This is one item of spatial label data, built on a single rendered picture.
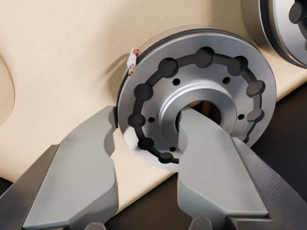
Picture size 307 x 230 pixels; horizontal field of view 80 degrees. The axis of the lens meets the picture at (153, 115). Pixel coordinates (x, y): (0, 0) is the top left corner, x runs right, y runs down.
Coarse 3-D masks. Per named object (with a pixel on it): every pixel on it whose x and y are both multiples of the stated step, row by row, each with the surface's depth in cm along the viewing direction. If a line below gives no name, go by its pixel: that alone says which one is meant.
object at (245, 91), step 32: (160, 64) 10; (192, 64) 10; (224, 64) 10; (256, 64) 10; (128, 96) 11; (160, 96) 11; (256, 96) 12; (128, 128) 12; (256, 128) 12; (160, 160) 14
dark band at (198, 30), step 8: (184, 32) 10; (192, 32) 10; (216, 32) 10; (224, 32) 10; (160, 40) 10; (168, 40) 10; (152, 48) 10; (256, 48) 10; (128, 72) 11; (120, 88) 11
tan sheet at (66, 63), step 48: (0, 0) 11; (48, 0) 11; (96, 0) 11; (144, 0) 11; (192, 0) 11; (240, 0) 11; (0, 48) 12; (48, 48) 12; (96, 48) 12; (48, 96) 14; (96, 96) 14; (0, 144) 16; (48, 144) 16; (144, 192) 20
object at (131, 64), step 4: (132, 48) 11; (132, 52) 11; (136, 52) 12; (132, 56) 9; (128, 60) 9; (132, 60) 9; (128, 64) 9; (132, 64) 9; (132, 68) 8; (132, 72) 8
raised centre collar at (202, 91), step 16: (176, 96) 10; (192, 96) 10; (208, 96) 11; (224, 96) 11; (160, 112) 11; (176, 112) 11; (224, 112) 11; (160, 128) 12; (176, 128) 12; (224, 128) 12; (176, 144) 12
